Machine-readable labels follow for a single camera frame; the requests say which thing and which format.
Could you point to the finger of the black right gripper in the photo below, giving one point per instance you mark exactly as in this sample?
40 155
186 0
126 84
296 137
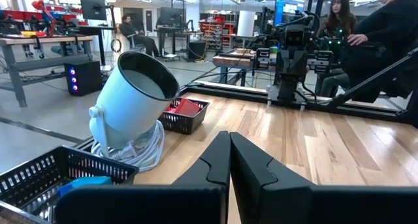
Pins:
284 62
300 62

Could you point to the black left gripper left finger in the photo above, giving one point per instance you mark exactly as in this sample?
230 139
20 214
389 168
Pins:
215 165

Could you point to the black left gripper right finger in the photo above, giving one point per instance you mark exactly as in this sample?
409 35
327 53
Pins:
261 185

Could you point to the red box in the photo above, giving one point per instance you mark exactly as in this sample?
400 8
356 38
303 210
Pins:
186 107

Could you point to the teal charger block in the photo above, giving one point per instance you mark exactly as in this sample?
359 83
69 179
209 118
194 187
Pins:
85 182

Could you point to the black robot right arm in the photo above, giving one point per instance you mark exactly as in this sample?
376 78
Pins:
289 87

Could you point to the person's hand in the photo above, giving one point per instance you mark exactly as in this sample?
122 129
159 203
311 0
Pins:
357 39

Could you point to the person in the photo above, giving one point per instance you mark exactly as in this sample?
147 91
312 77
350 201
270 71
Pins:
339 18
137 34
392 28

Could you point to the black mesh basket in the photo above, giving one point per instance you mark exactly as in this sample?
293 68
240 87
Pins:
186 122
39 171

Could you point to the wooden desk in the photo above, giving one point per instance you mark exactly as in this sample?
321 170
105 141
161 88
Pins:
232 59

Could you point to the lit blue computer monitor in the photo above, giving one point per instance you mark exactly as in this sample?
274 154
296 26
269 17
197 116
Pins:
289 8

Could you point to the white cylinder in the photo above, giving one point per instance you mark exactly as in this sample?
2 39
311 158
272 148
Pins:
245 23

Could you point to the red parts shelf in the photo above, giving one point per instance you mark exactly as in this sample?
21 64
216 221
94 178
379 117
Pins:
215 29

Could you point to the black computer monitor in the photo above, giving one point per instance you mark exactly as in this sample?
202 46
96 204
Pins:
171 15
93 6

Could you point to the black computer box purple lights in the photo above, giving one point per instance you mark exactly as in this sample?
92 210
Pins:
83 77

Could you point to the wood-top workbench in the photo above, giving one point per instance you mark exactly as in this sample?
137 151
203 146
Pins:
39 41

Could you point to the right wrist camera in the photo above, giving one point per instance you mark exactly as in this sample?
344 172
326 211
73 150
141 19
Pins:
295 38

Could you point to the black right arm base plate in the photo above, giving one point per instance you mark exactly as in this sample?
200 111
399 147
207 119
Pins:
287 101

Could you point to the black metal table frame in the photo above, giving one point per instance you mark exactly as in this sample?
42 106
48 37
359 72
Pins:
359 108

